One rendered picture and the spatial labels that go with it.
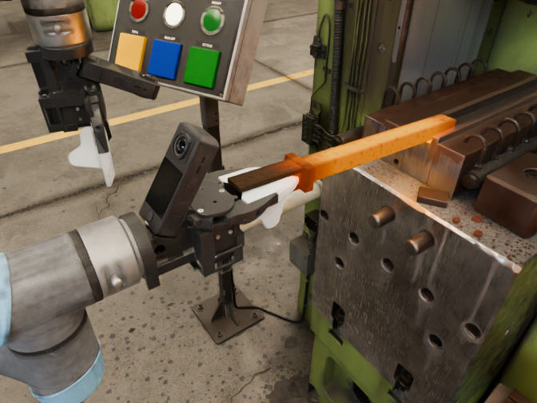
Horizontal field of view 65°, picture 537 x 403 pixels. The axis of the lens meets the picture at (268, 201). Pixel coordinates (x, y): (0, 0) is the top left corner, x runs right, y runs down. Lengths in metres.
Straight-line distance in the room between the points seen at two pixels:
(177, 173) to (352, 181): 0.42
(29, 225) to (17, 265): 1.91
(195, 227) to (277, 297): 1.28
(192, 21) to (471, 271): 0.71
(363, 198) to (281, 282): 1.05
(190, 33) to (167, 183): 0.57
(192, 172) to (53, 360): 0.22
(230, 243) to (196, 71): 0.51
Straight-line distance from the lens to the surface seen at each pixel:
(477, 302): 0.70
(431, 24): 0.96
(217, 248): 0.48
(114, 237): 0.43
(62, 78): 0.69
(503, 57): 1.18
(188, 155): 0.41
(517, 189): 0.66
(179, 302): 1.73
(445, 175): 0.71
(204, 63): 0.92
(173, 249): 0.47
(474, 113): 0.85
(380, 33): 0.93
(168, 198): 0.43
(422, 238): 0.68
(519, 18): 1.16
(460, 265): 0.68
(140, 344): 1.65
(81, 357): 0.49
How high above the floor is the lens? 1.31
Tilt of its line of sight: 37 degrees down
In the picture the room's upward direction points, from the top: straight up
